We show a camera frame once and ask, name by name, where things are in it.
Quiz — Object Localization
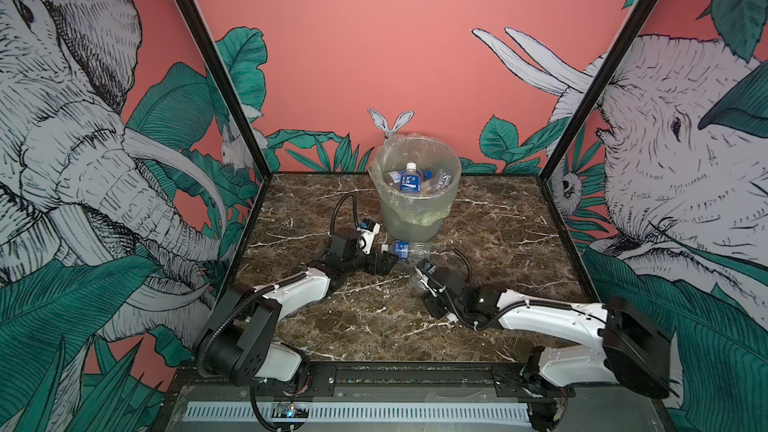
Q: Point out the water bottle blue label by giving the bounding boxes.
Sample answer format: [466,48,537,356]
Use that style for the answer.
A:
[408,270,429,297]

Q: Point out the Pocari bottle blue label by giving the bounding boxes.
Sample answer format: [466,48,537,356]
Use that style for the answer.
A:
[393,240,432,262]

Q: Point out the white slotted cable duct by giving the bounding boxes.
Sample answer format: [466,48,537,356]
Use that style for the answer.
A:
[181,401,531,426]

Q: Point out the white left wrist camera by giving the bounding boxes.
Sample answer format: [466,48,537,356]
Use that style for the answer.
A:
[357,218,381,254]

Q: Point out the black left frame post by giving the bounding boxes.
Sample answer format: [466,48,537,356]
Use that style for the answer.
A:
[149,0,272,180]

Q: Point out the grey mesh waste bin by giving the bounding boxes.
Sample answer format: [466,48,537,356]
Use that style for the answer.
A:
[368,137,463,244]

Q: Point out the clear bottle blue red label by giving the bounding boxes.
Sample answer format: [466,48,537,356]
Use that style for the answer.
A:
[385,170,402,189]

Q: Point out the black right frame post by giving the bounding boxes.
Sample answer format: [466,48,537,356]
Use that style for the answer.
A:
[539,0,688,180]

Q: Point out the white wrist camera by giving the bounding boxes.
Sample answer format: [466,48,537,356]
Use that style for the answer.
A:
[415,259,434,280]
[357,218,381,254]

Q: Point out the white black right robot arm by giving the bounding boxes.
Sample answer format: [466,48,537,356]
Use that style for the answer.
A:
[414,259,673,399]

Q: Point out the green plastic bin liner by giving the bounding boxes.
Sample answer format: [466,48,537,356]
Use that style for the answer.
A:
[367,133,463,230]

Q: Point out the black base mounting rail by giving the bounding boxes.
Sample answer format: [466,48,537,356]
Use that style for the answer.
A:
[167,359,652,400]

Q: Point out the black frame post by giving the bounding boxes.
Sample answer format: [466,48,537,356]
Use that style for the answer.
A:
[539,0,688,180]
[149,0,272,180]

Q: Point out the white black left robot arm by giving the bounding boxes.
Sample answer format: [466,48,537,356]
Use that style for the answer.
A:
[193,192,398,396]

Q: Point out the long clear bottle white cap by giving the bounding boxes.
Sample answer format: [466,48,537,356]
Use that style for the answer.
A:
[423,169,453,195]

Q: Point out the blue label bottle white cap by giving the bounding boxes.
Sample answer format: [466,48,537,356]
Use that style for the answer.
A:
[399,162,422,193]

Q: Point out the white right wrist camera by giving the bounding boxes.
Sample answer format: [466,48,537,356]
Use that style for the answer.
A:
[415,259,434,280]

